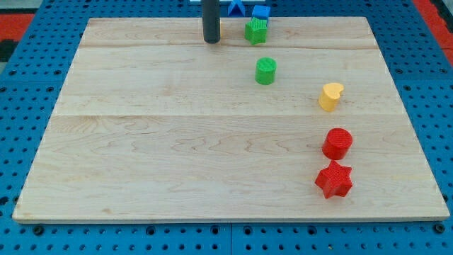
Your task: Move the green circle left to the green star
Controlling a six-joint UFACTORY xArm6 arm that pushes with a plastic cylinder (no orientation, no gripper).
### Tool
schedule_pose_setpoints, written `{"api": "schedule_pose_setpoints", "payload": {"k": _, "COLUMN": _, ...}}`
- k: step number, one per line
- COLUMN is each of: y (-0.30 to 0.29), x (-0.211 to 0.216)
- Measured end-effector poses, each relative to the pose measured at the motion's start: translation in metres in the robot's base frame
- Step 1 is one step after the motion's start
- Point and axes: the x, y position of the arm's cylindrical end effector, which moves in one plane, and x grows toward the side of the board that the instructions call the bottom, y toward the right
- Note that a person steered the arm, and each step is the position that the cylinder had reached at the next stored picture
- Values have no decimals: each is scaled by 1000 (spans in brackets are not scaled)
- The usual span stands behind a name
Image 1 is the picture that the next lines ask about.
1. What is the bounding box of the green star block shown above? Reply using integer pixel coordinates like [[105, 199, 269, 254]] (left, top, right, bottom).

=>
[[244, 17, 268, 45]]

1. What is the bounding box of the red star block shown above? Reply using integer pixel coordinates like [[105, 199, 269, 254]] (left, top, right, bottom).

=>
[[315, 160, 353, 199]]

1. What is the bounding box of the red cylinder block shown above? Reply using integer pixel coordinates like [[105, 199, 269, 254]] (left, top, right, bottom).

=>
[[321, 127, 353, 160]]

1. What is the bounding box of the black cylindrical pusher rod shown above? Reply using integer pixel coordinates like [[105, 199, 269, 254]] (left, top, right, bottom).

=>
[[201, 0, 221, 44]]

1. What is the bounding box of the light wooden board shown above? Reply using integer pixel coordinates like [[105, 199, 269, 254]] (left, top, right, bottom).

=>
[[13, 17, 449, 224]]

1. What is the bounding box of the blue cube block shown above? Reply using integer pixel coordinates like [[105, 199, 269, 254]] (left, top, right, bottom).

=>
[[251, 5, 270, 21]]

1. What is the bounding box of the blue triangle block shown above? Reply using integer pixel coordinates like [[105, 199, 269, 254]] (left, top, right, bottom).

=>
[[227, 0, 246, 18]]

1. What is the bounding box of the green cylinder block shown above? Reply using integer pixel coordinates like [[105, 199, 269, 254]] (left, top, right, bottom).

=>
[[255, 57, 277, 85]]

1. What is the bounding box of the yellow heart block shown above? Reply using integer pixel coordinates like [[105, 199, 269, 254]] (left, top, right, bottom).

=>
[[318, 83, 345, 112]]

